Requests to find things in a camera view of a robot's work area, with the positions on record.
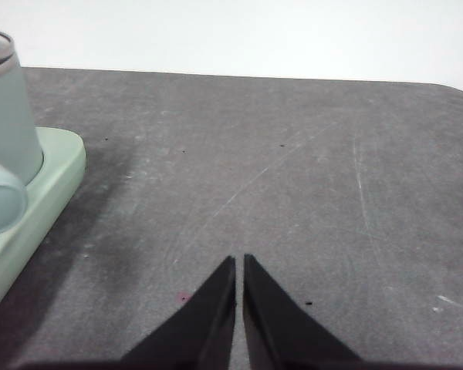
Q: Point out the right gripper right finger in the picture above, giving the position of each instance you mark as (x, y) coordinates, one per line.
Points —
(278, 331)

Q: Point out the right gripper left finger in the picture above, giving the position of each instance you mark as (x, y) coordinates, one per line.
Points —
(200, 331)

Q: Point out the mint green steamer pot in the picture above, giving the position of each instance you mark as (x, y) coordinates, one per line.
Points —
(7, 115)

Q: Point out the mint green breakfast cooker base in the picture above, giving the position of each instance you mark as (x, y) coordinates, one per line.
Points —
(42, 200)

